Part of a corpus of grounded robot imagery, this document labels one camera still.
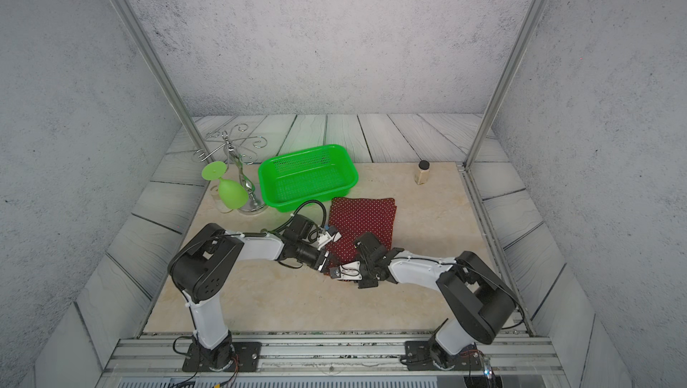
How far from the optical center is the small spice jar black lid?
3.61 feet

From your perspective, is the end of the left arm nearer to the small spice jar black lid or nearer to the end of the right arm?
the end of the right arm

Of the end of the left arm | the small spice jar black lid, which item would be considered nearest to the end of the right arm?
the end of the left arm

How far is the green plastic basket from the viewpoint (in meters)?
1.12

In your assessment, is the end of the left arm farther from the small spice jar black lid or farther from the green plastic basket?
the small spice jar black lid

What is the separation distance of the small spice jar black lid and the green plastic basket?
0.26m
